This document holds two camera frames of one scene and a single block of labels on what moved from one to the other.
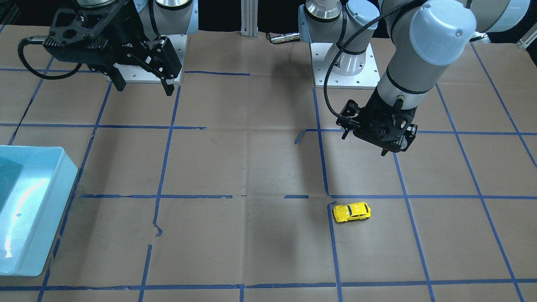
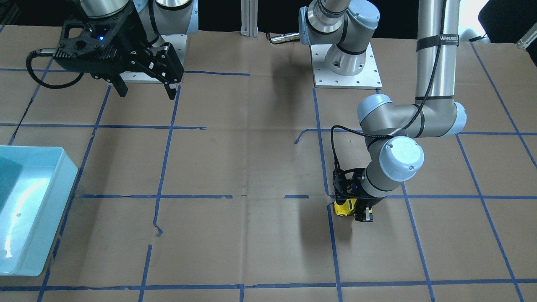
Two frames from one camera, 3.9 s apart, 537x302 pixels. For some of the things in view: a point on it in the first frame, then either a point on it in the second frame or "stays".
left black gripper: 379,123 to 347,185
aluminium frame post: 249,18 stays
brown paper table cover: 240,188 stays
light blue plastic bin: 35,182 stays
